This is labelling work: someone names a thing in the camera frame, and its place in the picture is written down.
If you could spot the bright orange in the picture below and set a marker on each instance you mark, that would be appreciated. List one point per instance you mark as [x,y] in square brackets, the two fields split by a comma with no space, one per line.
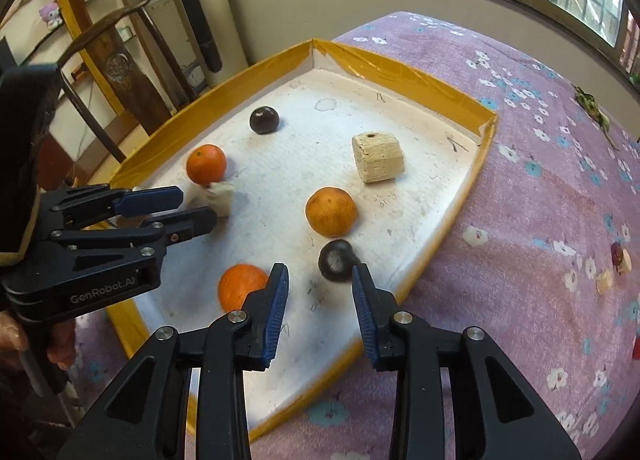
[240,287]
[206,163]

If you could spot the small reddish purple fruit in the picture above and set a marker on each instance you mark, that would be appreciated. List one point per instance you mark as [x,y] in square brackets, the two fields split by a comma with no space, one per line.
[616,252]

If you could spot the dark wooden chair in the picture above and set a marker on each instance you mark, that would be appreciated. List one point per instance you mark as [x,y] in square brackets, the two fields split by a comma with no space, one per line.
[120,69]

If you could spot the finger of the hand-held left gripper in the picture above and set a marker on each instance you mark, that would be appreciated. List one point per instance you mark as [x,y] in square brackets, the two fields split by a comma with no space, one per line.
[192,222]
[150,200]

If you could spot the small foam chunk centre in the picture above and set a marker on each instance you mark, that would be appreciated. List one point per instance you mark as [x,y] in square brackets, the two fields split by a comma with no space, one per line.
[604,282]

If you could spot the yellow-edged white foam tray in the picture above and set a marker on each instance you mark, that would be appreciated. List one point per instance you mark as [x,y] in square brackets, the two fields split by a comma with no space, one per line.
[410,200]

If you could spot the yellow wooden door frame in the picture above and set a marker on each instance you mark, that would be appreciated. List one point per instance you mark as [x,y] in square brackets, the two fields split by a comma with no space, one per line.
[70,14]

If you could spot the person's left hand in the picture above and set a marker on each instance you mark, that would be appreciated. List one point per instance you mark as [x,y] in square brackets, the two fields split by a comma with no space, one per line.
[62,350]

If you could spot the black tube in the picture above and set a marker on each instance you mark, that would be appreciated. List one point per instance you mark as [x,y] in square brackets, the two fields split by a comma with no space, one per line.
[195,4]

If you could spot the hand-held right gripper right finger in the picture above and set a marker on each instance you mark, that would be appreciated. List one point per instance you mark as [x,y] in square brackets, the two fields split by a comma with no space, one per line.
[362,315]

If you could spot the green leaves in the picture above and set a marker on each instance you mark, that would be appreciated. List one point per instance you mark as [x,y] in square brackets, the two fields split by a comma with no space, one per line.
[592,107]

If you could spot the pale yellowish orange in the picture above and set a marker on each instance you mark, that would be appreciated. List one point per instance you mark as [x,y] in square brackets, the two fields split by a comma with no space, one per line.
[331,211]

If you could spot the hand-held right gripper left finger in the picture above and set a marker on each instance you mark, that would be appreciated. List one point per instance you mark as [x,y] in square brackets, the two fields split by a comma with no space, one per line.
[277,310]

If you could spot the purple plush toy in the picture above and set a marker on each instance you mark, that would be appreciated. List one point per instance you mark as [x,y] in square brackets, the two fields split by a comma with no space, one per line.
[51,14]

